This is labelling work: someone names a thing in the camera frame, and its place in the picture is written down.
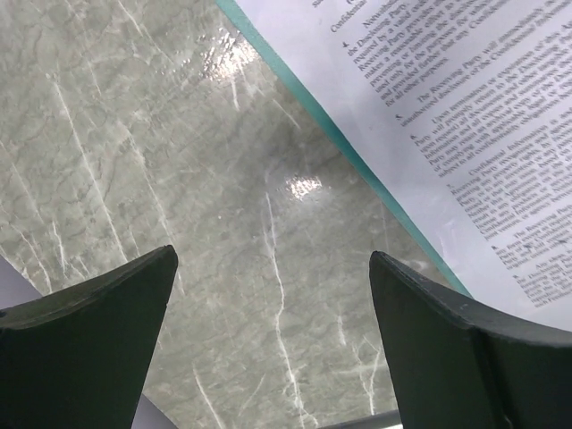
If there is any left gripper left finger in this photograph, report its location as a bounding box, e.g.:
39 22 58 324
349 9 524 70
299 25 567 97
1 246 178 428

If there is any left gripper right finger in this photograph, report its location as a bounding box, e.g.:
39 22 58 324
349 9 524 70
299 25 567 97
369 251 571 428

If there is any teal file folder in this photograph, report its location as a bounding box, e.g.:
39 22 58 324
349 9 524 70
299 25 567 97
216 0 471 297

